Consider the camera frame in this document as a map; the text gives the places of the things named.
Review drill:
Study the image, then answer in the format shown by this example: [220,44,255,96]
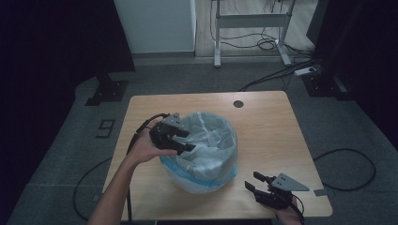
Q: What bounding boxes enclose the white power strip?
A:
[294,66,318,77]

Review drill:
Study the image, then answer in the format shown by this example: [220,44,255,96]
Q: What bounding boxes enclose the white cabinet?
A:
[113,0,197,54]

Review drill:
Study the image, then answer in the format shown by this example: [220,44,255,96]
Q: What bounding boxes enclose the white bag with blue band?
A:
[159,112,238,195]

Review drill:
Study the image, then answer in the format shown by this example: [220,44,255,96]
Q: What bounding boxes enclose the white metal desk frame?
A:
[209,0,297,68]

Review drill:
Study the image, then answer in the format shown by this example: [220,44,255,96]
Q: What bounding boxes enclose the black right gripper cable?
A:
[290,148,377,224]

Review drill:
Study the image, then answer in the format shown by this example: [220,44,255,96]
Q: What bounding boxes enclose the black floor cable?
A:
[238,59,317,92]

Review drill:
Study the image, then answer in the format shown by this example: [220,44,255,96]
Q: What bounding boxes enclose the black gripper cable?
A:
[72,112,172,225]
[290,148,377,224]

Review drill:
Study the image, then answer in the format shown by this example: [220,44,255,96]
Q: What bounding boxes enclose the tangle of black cables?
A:
[209,0,314,58]

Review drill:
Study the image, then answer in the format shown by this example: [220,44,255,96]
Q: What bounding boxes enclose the dark curtain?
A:
[306,0,398,148]
[0,0,136,217]

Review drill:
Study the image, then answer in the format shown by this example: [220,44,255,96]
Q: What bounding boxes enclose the black stand base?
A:
[301,71,356,101]
[84,71,130,107]

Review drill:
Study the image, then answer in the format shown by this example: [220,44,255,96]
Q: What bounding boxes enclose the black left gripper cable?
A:
[72,112,172,225]

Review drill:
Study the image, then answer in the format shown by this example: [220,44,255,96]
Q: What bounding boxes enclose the person's left hand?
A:
[126,120,178,167]

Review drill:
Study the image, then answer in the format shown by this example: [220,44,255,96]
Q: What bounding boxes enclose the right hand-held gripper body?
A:
[256,172,310,210]

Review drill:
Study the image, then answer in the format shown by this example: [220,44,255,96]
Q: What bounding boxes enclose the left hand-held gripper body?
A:
[149,112,186,151]

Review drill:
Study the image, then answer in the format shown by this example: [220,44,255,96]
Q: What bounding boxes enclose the person's right hand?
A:
[266,196,303,225]

